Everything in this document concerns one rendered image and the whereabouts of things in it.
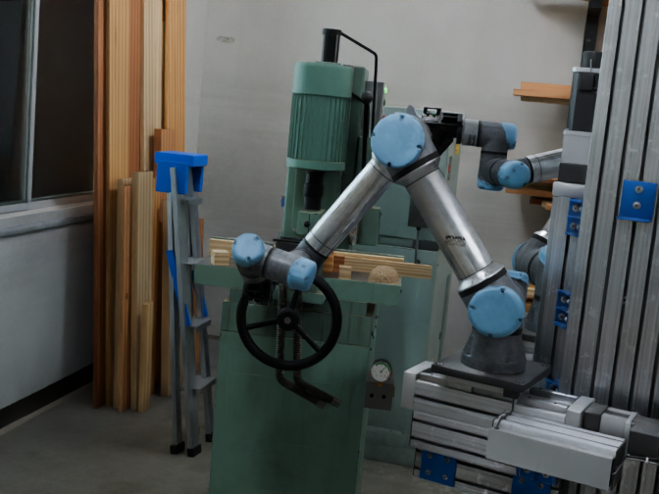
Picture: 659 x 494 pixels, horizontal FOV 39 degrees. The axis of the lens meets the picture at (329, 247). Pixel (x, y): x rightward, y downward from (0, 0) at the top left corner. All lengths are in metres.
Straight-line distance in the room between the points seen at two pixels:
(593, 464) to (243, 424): 1.16
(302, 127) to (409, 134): 0.78
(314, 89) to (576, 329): 1.01
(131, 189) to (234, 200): 1.37
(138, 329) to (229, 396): 1.40
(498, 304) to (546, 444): 0.31
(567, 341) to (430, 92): 2.91
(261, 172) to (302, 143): 2.53
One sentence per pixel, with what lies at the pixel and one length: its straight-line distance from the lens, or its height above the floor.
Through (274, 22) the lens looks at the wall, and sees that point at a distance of 5.25.
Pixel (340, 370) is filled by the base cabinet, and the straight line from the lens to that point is 2.71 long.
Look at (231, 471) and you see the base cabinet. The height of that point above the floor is 0.28.
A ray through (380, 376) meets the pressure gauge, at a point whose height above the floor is 0.64.
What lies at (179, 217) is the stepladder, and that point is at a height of 0.92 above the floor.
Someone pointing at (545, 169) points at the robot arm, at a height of 1.27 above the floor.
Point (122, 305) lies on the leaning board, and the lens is 4.06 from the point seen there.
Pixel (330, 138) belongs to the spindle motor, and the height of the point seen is 1.29.
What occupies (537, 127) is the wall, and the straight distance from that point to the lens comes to 4.98.
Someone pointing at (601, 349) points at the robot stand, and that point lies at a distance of 2.29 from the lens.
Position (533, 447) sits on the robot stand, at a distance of 2.05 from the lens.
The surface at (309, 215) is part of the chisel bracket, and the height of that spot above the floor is 1.06.
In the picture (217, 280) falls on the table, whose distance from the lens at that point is 2.71.
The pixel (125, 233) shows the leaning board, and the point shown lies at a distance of 4.01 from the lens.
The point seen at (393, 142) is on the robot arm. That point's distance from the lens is 1.99.
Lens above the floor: 1.38
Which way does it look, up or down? 8 degrees down
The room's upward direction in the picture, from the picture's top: 5 degrees clockwise
